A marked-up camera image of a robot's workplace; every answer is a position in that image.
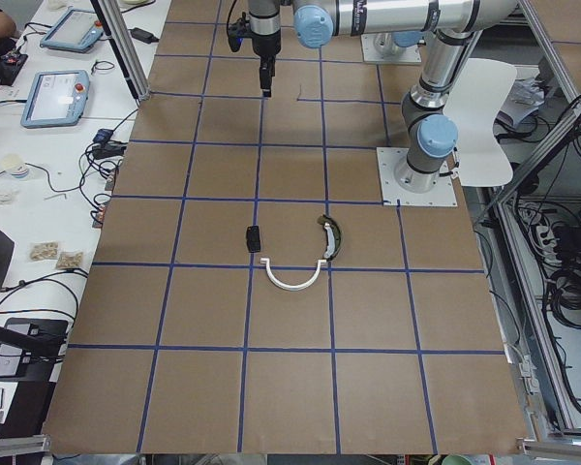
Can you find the blue teach pendant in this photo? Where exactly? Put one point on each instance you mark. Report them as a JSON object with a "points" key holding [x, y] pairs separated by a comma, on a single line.
{"points": [[56, 99], [77, 30]]}

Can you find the black laptop stand device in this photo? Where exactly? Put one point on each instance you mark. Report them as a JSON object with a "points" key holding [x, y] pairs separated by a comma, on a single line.
{"points": [[29, 348]]}

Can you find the aluminium frame post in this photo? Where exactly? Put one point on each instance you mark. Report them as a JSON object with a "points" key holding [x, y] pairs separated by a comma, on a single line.
{"points": [[120, 40]]}

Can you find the green brake shoe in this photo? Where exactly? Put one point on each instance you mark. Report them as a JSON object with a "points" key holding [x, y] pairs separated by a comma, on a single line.
{"points": [[333, 235]]}

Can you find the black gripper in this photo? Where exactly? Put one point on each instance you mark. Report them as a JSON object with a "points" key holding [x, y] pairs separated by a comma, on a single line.
{"points": [[263, 45]]}

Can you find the bag of small parts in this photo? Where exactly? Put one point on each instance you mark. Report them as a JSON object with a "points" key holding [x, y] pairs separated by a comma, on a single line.
{"points": [[69, 260], [43, 251]]}

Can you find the upper blue teach pendant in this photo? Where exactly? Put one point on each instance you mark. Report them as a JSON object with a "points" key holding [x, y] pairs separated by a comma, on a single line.
{"points": [[77, 30]]}

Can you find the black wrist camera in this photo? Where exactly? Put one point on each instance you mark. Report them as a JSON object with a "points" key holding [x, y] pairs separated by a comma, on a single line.
{"points": [[237, 32]]}

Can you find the small black plastic part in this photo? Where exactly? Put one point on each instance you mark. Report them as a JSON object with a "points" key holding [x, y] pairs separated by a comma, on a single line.
{"points": [[253, 242]]}

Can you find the white plastic chair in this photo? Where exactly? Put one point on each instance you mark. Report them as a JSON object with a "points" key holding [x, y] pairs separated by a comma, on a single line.
{"points": [[473, 104]]}

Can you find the white curved plastic bracket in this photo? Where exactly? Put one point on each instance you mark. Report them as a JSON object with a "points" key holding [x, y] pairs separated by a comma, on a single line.
{"points": [[293, 280]]}

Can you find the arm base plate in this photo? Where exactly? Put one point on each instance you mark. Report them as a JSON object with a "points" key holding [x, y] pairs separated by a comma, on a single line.
{"points": [[402, 186], [368, 50]]}

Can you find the lower blue teach pendant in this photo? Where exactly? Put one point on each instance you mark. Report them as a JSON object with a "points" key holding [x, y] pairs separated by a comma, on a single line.
{"points": [[56, 99]]}

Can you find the black power adapter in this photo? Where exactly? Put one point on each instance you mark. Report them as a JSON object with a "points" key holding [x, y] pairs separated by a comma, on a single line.
{"points": [[143, 36]]}

